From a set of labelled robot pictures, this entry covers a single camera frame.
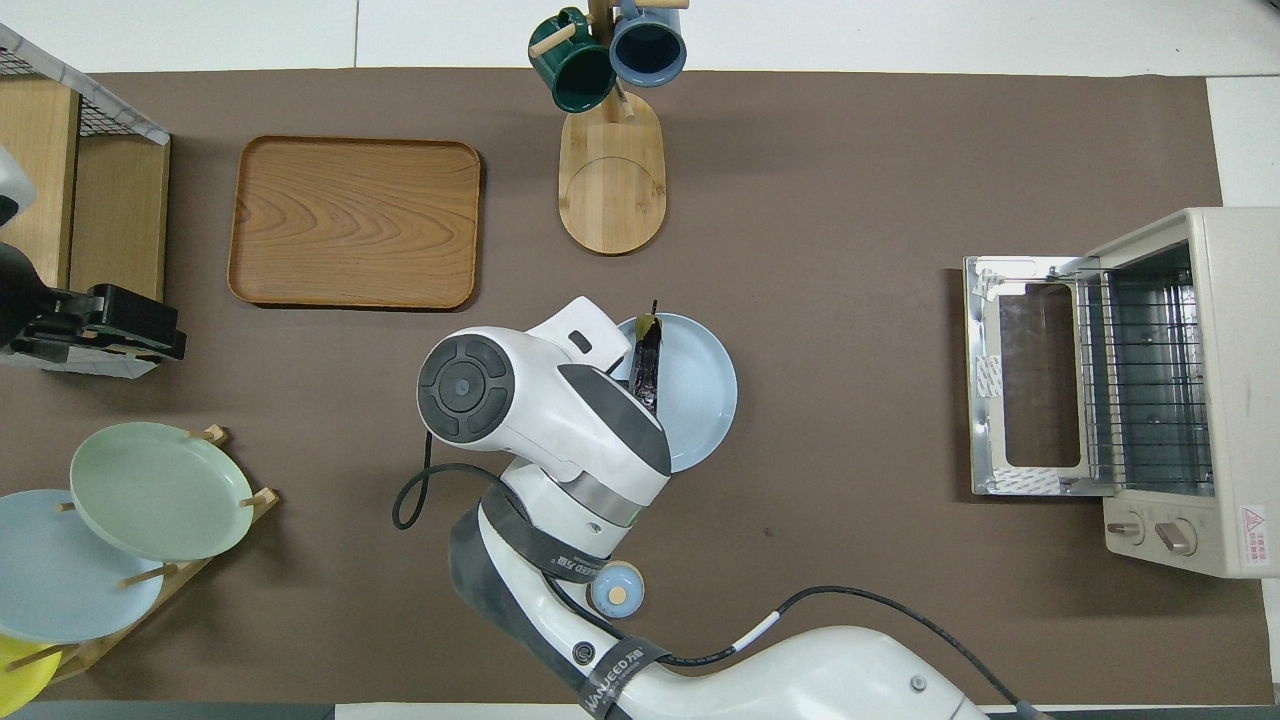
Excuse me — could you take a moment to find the rectangular wooden tray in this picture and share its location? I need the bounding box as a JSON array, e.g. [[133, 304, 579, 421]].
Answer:
[[227, 135, 483, 311]]

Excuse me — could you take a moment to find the pale green plate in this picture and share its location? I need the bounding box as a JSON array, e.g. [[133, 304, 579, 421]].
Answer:
[[69, 422, 255, 562]]

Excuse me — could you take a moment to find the dark purple eggplant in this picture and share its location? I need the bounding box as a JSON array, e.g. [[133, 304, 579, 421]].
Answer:
[[627, 299, 664, 414]]

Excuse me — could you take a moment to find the brown table mat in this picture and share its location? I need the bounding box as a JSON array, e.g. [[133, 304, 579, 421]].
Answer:
[[0, 68, 1276, 706]]

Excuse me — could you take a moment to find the wooden plate rack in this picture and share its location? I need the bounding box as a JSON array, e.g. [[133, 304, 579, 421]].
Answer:
[[30, 425, 281, 686]]

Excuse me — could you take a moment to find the light blue plate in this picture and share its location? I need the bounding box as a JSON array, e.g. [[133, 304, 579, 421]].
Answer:
[[0, 489, 166, 644], [608, 313, 739, 475]]

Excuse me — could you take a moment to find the blue grey mug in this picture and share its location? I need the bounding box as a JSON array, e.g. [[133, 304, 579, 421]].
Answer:
[[609, 0, 688, 88]]

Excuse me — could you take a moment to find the dark green mug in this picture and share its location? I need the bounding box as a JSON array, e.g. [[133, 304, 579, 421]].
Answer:
[[528, 8, 618, 113]]

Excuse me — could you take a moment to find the wire oven rack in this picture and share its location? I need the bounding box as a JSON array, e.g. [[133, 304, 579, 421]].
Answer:
[[1075, 268, 1217, 489]]

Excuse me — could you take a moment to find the red warning sticker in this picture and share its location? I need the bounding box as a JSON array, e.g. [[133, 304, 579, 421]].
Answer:
[[1240, 505, 1269, 571]]

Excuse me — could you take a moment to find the wooden shelf with wire mesh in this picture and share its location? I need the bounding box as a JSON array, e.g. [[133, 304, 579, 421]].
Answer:
[[0, 25, 171, 379]]

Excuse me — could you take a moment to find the wooden mug tree stand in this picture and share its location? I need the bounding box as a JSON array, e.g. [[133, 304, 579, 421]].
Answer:
[[530, 0, 691, 256]]

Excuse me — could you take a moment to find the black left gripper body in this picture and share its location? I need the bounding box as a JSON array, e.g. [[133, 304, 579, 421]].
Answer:
[[18, 285, 188, 363]]

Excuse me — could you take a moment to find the small blue jar cork lid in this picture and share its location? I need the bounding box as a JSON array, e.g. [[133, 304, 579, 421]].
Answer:
[[590, 561, 646, 620]]

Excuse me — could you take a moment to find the beige toaster oven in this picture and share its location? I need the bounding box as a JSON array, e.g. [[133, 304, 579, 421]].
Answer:
[[1084, 207, 1280, 579]]

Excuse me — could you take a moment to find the yellow plate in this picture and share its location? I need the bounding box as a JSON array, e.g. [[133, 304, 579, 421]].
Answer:
[[0, 635, 61, 719]]

